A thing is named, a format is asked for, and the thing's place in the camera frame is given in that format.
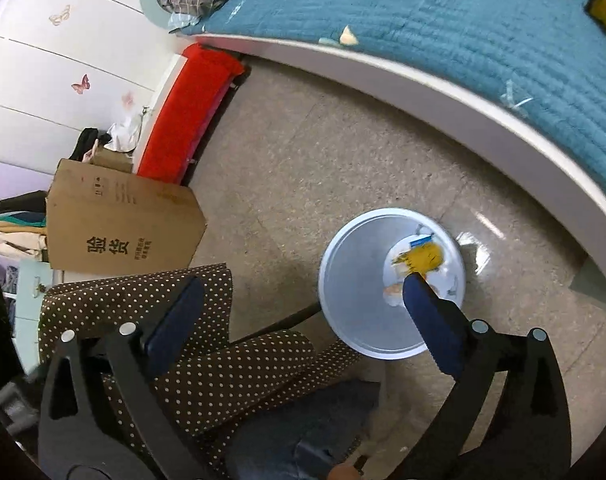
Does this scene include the cream garment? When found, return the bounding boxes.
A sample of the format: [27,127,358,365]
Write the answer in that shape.
[0,231,50,262]

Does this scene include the person's blue jeans leg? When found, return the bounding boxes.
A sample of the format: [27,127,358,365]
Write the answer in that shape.
[225,379,382,480]

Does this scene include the white plastic bin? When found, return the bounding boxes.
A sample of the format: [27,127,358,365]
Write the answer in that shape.
[318,208,466,360]

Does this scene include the black cloth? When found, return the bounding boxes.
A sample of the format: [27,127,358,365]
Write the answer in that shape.
[70,127,113,162]

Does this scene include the brown polka dot tablecloth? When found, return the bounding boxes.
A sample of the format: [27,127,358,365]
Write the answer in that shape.
[37,262,365,480]

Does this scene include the white bed frame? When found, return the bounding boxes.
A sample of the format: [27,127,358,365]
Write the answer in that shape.
[193,34,606,318]

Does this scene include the grey patterned cloth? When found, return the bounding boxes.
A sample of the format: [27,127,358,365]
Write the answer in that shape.
[0,262,20,307]

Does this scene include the green garment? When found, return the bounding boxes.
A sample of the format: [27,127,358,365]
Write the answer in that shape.
[0,211,47,227]

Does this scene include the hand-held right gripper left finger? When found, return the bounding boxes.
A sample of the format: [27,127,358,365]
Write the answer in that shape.
[37,276,215,480]

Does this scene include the pale green cabinet door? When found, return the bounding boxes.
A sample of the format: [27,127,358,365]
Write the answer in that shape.
[14,259,57,368]

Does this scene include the crumpled yellow snack packet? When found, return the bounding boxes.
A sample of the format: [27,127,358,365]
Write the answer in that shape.
[393,241,447,279]

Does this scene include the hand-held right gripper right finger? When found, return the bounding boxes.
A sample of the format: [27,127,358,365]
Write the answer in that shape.
[393,272,572,480]

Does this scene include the white wardrobe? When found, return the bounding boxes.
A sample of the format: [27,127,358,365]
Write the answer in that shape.
[0,0,184,173]

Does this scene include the yellow garment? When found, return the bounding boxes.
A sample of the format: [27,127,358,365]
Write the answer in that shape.
[0,222,48,237]

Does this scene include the dark garment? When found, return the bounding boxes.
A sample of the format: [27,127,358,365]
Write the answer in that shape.
[0,191,49,214]

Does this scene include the white plastic wrapper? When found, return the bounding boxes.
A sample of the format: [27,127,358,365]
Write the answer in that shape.
[383,232,461,307]

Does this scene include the small brown cardboard box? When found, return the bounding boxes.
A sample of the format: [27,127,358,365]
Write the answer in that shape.
[90,145,135,173]

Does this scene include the grey metal object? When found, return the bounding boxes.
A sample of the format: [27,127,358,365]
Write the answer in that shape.
[0,379,40,433]

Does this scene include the large cardboard box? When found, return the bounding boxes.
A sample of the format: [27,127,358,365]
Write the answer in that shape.
[46,157,207,272]

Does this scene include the teal quilted bed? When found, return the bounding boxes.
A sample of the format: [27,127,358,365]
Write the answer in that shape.
[180,0,606,233]

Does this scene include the white plastic bag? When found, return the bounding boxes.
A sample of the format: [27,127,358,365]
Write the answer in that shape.
[103,112,144,153]

